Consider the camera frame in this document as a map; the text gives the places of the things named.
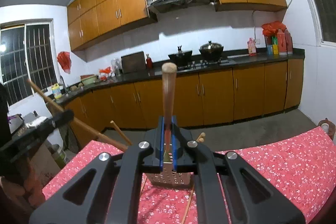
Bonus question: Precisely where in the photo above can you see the wooden chopstick two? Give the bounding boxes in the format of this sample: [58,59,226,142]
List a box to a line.
[27,79,128,152]

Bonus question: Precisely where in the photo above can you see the beige perforated utensil holder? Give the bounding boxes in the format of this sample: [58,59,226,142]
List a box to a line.
[144,142,195,189]

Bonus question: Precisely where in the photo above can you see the wooden chopstick three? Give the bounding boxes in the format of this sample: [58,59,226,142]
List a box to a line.
[110,121,133,145]

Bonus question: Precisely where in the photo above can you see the wooden chopstick one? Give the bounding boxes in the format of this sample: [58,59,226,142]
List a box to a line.
[162,63,177,161]

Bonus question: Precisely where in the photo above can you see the wooden chopstick five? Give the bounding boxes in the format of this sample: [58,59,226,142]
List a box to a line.
[181,185,195,224]

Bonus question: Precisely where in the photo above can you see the wooden chopstick four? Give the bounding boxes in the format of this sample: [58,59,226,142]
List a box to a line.
[197,132,206,143]

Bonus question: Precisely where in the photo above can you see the lower wooden kitchen cabinets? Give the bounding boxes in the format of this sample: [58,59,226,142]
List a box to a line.
[64,58,303,131]

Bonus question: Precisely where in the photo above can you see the person's hand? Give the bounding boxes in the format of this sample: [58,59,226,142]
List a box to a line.
[1,159,46,217]

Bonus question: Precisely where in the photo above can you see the yellow detergent bottle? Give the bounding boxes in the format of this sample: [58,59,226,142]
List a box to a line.
[51,83,62,100]

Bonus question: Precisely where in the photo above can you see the red floral tablecloth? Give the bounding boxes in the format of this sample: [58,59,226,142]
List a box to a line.
[43,127,335,223]

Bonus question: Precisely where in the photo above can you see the left barred window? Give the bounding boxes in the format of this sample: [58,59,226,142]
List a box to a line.
[1,22,57,106]

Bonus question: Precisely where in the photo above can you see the green bowl on counter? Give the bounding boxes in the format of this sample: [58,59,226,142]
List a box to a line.
[81,75,98,86]

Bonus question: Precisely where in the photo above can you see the red plastic bag on counter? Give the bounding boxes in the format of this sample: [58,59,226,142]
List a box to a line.
[98,67,113,81]

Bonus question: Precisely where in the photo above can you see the dark cutting board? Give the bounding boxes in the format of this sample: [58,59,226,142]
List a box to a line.
[121,51,146,74]

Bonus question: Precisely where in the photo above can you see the black wok left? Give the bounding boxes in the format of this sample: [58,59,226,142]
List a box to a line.
[168,46,193,67]

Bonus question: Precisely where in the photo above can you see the black lidded wok right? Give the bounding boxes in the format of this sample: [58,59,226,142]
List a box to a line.
[199,41,224,62]

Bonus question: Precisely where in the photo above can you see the pink bottle on counter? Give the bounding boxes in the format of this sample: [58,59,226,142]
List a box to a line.
[247,38,257,56]

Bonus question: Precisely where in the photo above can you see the colourful boxes on counter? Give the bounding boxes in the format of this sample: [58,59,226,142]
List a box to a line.
[265,36,279,55]

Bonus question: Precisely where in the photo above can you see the red thermos flasks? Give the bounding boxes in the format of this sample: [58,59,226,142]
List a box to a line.
[276,29,293,56]

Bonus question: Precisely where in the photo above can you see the red plastic bag on wall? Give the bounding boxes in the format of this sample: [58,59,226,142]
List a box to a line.
[57,51,72,74]

